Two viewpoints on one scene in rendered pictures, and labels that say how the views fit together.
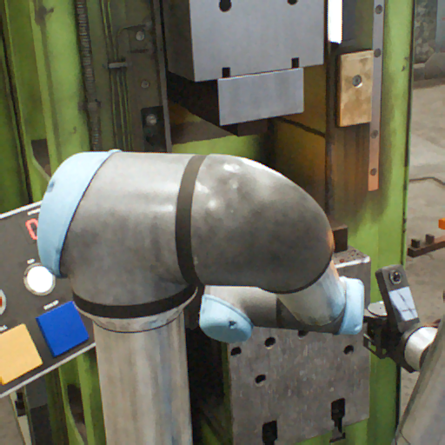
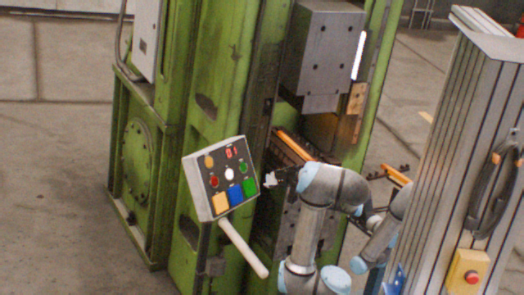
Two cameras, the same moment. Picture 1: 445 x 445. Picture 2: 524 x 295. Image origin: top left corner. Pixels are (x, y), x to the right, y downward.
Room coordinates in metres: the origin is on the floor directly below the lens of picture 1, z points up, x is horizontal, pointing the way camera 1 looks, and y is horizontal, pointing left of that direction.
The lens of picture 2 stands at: (-1.30, 0.64, 2.46)
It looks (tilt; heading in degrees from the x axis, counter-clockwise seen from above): 26 degrees down; 350
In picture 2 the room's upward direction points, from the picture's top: 10 degrees clockwise
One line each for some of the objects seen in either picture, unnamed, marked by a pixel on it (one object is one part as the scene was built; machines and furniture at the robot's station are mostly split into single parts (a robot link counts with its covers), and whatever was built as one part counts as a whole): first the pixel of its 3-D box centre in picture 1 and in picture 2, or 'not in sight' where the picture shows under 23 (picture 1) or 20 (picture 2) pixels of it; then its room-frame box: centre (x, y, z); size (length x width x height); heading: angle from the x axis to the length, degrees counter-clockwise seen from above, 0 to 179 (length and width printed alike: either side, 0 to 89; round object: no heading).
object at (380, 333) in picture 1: (398, 333); (363, 215); (1.13, -0.29, 0.97); 0.12 x 0.08 x 0.09; 23
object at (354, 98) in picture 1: (354, 89); (355, 98); (1.78, -0.33, 1.27); 0.09 x 0.02 x 0.17; 113
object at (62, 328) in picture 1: (62, 328); (234, 195); (1.15, 0.30, 1.01); 0.07 x 0.05 x 0.07; 138
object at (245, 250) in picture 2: not in sight; (243, 247); (1.31, 0.19, 0.62); 0.44 x 0.05 x 0.05; 23
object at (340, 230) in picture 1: (321, 233); (328, 162); (1.66, -0.23, 0.95); 0.12 x 0.08 x 0.06; 23
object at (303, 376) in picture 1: (250, 310); (284, 192); (1.76, -0.06, 0.69); 0.56 x 0.38 x 0.45; 23
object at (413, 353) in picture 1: (430, 350); (375, 224); (1.06, -0.33, 0.98); 0.08 x 0.05 x 0.08; 113
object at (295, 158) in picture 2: not in sight; (285, 150); (1.72, -0.01, 0.96); 0.42 x 0.20 x 0.09; 23
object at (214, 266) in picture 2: not in sight; (215, 265); (1.50, 0.29, 0.36); 0.09 x 0.07 x 0.12; 113
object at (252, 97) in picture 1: (221, 81); (298, 86); (1.72, -0.01, 1.32); 0.42 x 0.20 x 0.10; 23
